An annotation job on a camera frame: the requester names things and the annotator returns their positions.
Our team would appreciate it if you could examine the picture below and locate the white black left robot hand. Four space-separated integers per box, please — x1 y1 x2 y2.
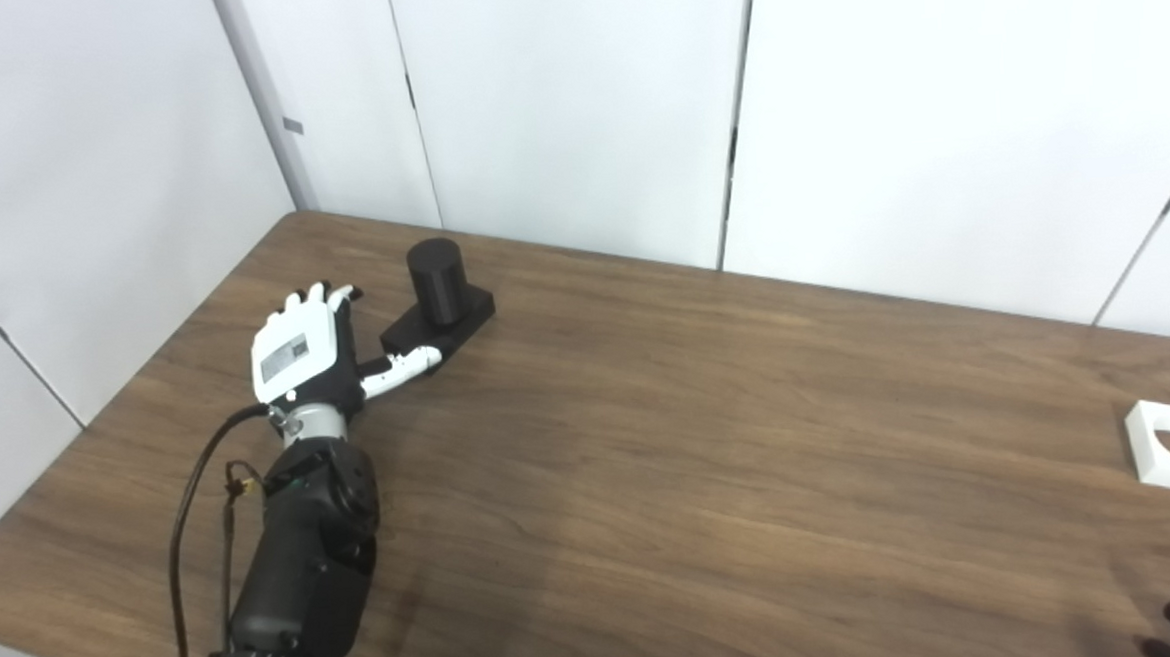
247 276 447 413

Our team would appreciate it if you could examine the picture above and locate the black peg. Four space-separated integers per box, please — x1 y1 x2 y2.
375 235 500 376

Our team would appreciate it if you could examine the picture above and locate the thin black left arm wire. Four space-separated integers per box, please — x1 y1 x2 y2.
212 460 273 657

